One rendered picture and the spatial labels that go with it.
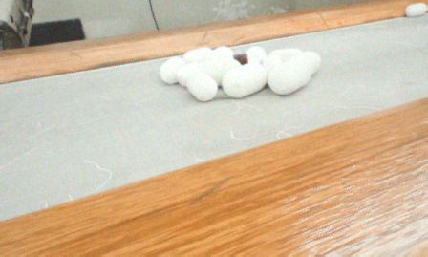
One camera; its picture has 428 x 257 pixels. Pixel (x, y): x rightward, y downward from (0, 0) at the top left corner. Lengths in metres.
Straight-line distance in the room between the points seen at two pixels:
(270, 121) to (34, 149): 0.12
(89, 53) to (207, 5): 2.13
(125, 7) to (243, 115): 2.15
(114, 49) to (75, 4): 1.89
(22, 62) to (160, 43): 0.15
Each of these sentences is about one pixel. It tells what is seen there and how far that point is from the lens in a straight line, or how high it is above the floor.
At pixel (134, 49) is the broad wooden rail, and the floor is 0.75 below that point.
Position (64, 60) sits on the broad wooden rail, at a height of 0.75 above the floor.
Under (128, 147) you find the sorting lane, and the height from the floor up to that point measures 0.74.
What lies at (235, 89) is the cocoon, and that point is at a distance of 0.20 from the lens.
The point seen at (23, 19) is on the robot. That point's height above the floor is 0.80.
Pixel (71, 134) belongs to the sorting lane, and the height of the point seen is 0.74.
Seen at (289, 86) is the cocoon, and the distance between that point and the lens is 0.20.
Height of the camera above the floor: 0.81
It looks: 22 degrees down
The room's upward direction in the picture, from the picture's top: 6 degrees counter-clockwise
